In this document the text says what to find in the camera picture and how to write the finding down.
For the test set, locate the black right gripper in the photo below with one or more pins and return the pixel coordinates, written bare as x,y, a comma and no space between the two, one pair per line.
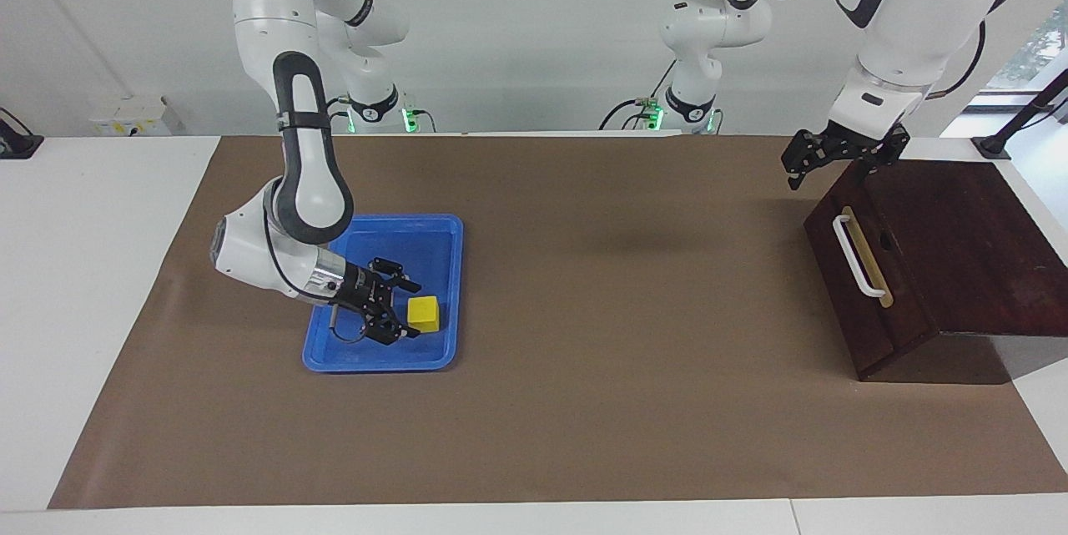
355,291

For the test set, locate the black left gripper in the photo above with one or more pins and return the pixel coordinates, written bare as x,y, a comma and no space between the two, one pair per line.
859,144

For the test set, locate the yellow block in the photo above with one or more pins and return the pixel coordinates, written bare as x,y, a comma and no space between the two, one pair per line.
423,314

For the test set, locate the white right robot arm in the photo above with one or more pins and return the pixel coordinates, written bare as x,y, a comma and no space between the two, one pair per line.
309,168

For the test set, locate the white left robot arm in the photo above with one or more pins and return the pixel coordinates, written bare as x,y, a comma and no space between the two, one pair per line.
909,17

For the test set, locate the blue plastic tray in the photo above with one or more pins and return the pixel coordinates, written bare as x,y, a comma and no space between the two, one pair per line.
434,251

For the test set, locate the dark wooden cabinet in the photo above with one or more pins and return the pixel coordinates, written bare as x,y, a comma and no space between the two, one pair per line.
976,243

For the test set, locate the black clamp stand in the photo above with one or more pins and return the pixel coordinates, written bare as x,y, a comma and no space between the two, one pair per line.
1022,113

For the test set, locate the brown table mat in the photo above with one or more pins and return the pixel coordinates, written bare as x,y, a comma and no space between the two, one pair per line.
584,401

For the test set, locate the window with greenery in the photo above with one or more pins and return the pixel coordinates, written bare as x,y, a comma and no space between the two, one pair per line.
1035,51

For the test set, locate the white box with yellow labels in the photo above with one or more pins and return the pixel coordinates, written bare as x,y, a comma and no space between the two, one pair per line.
133,118

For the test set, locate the black desk mount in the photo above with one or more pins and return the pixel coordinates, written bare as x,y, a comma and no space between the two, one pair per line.
17,143

